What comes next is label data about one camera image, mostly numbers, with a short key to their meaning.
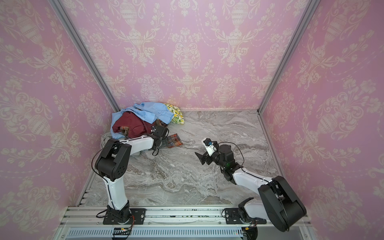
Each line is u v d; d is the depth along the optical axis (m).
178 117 1.09
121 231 0.73
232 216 0.73
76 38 0.80
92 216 0.76
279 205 0.42
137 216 0.74
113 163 0.52
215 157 0.73
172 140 1.03
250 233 0.73
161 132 0.82
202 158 0.76
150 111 1.08
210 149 0.74
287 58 0.87
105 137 0.99
